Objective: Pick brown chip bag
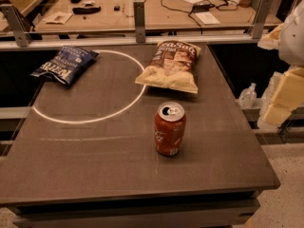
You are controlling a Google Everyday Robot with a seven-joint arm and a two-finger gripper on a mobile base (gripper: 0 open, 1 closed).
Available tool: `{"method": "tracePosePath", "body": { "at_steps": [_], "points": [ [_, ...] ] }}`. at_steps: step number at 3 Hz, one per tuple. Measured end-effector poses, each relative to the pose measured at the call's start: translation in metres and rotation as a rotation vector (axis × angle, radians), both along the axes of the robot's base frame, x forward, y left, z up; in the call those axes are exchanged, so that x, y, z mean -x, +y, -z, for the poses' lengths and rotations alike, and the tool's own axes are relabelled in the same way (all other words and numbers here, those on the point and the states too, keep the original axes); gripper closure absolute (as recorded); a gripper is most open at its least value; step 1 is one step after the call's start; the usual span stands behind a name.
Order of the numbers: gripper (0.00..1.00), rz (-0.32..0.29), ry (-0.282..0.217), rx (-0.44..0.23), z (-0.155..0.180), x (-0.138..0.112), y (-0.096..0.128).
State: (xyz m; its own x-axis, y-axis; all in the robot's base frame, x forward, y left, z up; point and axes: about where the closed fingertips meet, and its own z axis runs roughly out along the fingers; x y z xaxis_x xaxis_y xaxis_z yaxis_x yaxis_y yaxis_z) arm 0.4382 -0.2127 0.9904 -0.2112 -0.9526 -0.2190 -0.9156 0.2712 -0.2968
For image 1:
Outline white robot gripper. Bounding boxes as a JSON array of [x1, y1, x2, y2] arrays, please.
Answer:
[[257, 0, 304, 130]]

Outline brown sea salt chip bag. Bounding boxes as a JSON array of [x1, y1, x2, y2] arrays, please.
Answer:
[[135, 40, 201, 94]]

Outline blue Kettle chip bag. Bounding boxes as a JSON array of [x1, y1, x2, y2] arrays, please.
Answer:
[[31, 46, 99, 86]]

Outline clear plastic bottle left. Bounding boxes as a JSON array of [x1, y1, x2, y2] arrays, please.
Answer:
[[238, 83, 257, 109]]

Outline white paper sheet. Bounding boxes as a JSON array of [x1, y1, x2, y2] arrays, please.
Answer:
[[196, 11, 219, 25]]

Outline wooden background desk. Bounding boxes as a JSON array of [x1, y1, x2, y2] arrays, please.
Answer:
[[32, 0, 283, 36]]

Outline red soda can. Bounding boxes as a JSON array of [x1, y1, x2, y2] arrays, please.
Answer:
[[154, 102, 186, 157]]

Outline small black block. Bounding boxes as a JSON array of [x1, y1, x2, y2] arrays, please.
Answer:
[[114, 5, 121, 10]]

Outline black tool on desk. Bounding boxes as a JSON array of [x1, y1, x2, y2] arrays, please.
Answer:
[[72, 7, 102, 15]]

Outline small paper note left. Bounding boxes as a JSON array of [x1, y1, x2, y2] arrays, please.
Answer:
[[44, 11, 72, 25]]

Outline right metal rail bracket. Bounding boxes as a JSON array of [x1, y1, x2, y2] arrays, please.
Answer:
[[249, 0, 273, 39]]

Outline metal rail bracket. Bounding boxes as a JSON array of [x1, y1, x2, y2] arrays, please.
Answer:
[[0, 4, 31, 47], [133, 1, 145, 43], [249, 0, 273, 39]]

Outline black cable on desk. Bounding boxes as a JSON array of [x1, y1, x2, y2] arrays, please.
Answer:
[[160, 0, 239, 28]]

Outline middle metal rail bracket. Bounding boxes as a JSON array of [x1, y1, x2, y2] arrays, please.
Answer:
[[133, 1, 145, 43]]

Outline left metal rail bracket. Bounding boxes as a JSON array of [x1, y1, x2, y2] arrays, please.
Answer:
[[0, 4, 31, 47]]

